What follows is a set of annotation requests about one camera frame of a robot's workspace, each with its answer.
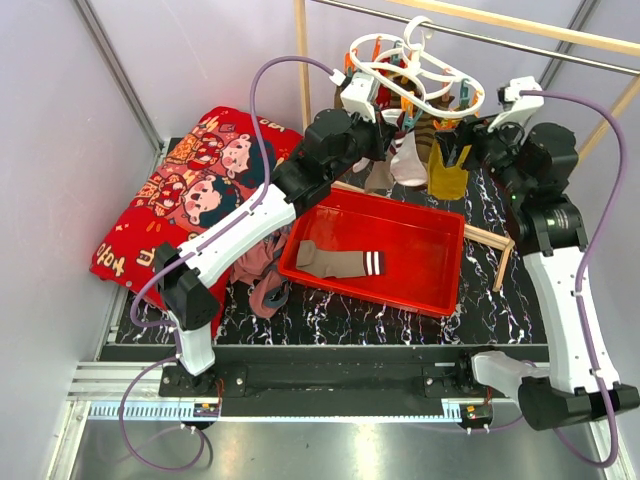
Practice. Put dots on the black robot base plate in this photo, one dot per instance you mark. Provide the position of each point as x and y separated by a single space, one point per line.
244 371

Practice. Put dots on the maroon striped cuff sock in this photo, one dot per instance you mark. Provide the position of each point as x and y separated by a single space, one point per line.
384 175

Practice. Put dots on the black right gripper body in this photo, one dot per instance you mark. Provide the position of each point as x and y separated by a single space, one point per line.
494 151

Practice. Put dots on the red christmas sock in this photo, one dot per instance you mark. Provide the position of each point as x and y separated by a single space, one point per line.
386 98

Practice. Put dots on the red cartoon bear pillow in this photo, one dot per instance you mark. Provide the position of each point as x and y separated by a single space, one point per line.
213 170

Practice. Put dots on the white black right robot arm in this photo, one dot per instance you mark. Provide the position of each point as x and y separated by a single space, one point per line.
532 170

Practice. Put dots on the red plastic bin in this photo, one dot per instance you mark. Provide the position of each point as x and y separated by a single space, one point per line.
422 249

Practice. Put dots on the brown hanging sock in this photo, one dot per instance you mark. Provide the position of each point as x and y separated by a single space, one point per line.
424 133

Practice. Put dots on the white round clip hanger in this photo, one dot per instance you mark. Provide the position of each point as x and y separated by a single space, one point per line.
409 70

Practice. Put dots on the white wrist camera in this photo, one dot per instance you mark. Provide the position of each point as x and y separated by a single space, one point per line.
358 93
520 99

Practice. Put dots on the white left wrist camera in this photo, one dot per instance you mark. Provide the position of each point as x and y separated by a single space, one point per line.
358 93

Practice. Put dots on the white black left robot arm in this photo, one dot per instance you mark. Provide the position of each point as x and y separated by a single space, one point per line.
332 144

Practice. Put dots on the pink and teal garment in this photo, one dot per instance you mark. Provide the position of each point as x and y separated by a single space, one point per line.
258 267

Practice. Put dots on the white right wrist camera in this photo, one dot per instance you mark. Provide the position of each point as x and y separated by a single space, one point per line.
520 99

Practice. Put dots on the mustard yellow hanging sock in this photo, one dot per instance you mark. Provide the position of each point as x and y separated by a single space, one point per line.
446 183

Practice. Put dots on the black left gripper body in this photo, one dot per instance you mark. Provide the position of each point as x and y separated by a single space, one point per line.
366 138

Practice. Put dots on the taupe ribbed sock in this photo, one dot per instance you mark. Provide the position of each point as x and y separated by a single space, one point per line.
339 264

